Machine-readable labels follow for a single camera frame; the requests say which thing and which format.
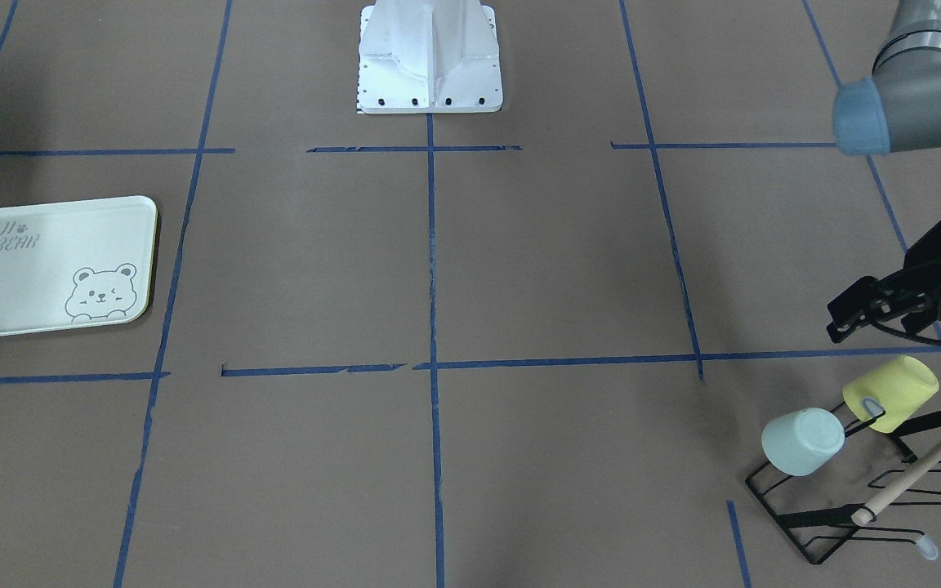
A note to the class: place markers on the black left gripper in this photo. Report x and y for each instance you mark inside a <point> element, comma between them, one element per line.
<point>938,263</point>

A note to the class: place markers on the pale green cup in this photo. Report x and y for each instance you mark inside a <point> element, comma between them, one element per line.
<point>802,441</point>

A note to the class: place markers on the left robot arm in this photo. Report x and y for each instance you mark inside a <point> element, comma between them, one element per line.
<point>896,109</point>

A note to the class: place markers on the yellow cup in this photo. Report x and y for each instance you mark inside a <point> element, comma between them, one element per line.
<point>891,393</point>

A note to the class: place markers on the white bear tray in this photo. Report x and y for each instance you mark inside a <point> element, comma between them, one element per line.
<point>76,264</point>

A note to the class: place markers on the black wire cup rack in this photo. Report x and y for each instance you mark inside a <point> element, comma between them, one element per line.
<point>817,534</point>

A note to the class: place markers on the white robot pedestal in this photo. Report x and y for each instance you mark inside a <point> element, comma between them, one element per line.
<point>428,57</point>

